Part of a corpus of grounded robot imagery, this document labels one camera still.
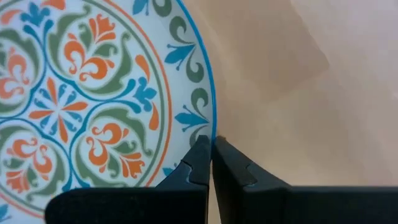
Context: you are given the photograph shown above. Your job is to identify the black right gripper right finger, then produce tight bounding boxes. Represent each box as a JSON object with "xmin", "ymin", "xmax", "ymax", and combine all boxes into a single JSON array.
[{"xmin": 212, "ymin": 136, "xmax": 293, "ymax": 224}]

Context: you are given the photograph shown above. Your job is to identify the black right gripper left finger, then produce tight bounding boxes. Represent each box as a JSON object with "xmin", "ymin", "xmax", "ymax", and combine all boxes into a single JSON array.
[{"xmin": 149, "ymin": 134, "xmax": 212, "ymax": 224}]

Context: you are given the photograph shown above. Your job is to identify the blue orange floral plate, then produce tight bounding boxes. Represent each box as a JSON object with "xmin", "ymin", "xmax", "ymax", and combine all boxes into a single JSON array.
[{"xmin": 0, "ymin": 0, "xmax": 218, "ymax": 220}]

